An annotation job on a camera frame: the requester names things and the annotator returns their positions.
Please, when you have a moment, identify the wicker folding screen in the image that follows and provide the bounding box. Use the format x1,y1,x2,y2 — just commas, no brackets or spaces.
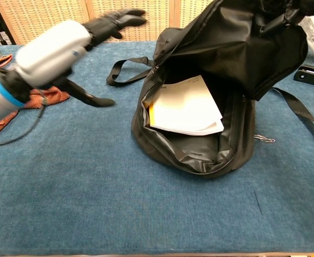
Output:
0,0,216,46

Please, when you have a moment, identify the black stapler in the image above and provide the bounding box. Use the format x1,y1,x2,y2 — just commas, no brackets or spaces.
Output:
293,64,314,89

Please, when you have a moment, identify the brown cloth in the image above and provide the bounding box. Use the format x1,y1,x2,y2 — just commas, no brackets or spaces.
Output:
0,85,71,141

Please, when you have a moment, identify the small paper clip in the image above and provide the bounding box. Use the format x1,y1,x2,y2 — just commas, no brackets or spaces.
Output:
254,133,275,143

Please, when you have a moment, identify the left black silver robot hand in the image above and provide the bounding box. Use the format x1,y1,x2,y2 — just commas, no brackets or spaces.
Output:
5,8,148,108

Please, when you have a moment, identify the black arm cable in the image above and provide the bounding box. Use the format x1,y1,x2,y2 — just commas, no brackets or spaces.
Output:
0,90,47,147

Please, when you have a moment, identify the blue table mat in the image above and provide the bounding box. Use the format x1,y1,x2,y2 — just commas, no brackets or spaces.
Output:
0,40,314,254

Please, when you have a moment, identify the black backpack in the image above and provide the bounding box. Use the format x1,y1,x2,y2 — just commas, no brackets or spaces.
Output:
105,0,314,236

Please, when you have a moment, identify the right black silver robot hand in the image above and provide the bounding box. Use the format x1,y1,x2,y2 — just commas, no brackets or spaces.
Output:
261,0,314,34

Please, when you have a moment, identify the white notebook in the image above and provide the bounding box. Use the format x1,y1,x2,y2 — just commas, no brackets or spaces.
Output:
148,74,225,137

